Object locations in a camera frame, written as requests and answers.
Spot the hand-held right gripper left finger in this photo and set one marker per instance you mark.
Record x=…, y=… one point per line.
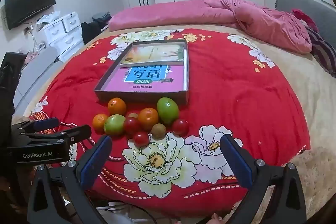
x=95, y=161

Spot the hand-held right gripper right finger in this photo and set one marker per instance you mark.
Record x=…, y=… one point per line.
x=237, y=161

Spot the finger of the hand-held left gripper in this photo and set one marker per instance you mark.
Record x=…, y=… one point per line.
x=47, y=123
x=78, y=132

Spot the orange mandarin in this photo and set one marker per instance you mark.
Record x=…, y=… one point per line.
x=148, y=118
x=99, y=122
x=117, y=106

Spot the small green jujube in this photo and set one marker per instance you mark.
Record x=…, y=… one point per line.
x=114, y=124

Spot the red cherry tomato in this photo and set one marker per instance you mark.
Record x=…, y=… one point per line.
x=141, y=139
x=180, y=126
x=131, y=125

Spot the shallow grey cardboard box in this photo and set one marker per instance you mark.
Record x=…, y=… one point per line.
x=144, y=98

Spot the large green jujube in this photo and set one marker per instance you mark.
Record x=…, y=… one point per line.
x=168, y=110

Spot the grey padded bench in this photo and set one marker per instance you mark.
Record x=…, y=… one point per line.
x=36, y=71

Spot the red floral blanket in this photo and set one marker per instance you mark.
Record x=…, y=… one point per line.
x=236, y=98

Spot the pink workbook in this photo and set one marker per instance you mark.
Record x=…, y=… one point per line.
x=118, y=82

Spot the pink cloth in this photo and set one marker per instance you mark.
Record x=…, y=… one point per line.
x=30, y=54

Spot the white drawer cabinet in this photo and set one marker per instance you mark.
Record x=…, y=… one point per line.
x=65, y=37

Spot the black floor bag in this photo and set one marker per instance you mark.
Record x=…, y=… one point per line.
x=90, y=32

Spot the white crumpled bags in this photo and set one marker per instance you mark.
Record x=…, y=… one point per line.
x=48, y=19

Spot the yellow sunflower book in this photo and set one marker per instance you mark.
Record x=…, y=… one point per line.
x=157, y=52

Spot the dark round basket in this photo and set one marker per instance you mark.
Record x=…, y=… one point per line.
x=102, y=16

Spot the dark striped pillow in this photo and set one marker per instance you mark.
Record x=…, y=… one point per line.
x=324, y=50

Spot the pink quilt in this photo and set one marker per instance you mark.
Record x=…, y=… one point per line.
x=183, y=14

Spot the red pink pillow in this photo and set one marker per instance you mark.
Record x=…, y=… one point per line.
x=304, y=18

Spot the grey padded headboard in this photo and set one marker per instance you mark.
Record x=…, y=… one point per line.
x=296, y=2

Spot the wall power socket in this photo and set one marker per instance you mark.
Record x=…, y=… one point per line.
x=29, y=29

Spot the black wall television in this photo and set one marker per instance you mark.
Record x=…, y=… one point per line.
x=29, y=3

